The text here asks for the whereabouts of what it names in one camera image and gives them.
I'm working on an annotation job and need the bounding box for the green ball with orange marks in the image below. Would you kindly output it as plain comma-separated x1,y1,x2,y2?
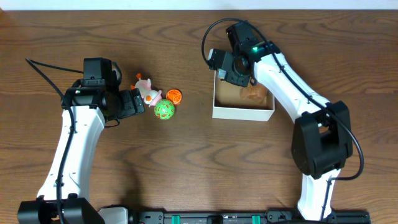
154,99,175,120

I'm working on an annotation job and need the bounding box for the white open box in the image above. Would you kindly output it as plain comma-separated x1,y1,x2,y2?
212,72,275,121

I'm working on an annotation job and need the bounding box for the grey and yellow toy truck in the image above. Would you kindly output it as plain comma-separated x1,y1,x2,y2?
216,69,228,80

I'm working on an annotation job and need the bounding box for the pink and white duck toy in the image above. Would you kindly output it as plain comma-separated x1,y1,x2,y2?
131,73,162,107

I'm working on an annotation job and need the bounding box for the brown plush teddy bear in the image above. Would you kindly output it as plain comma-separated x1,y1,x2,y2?
239,84,268,103

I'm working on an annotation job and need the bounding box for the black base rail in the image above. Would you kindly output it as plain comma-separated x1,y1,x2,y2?
99,205,371,224

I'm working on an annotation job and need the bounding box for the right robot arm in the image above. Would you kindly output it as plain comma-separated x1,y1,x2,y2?
204,18,359,222

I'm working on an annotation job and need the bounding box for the orange round toy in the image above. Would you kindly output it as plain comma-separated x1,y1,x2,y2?
166,89,182,105

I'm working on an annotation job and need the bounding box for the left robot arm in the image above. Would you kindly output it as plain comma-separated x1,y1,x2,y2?
17,79,144,223

